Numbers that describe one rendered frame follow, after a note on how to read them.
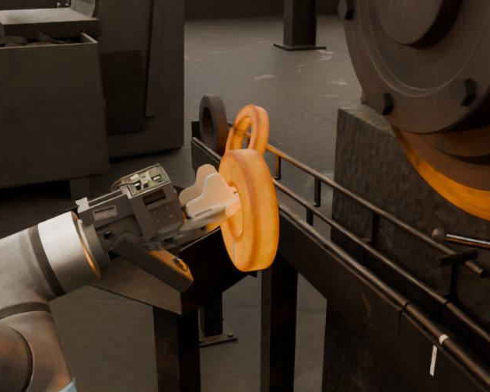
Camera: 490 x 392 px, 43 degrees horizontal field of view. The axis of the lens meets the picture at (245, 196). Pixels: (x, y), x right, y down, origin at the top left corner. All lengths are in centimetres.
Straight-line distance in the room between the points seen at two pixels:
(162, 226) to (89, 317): 141
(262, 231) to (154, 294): 37
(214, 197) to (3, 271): 26
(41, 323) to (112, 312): 143
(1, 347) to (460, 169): 48
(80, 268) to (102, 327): 136
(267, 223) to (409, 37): 28
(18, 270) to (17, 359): 13
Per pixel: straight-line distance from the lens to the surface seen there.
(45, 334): 73
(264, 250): 75
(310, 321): 207
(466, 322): 84
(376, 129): 102
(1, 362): 62
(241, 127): 158
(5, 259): 74
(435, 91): 57
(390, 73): 65
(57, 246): 73
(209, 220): 75
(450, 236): 58
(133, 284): 110
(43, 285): 74
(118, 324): 209
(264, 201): 73
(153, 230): 74
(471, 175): 65
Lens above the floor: 114
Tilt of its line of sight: 22 degrees down
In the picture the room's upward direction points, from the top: straight up
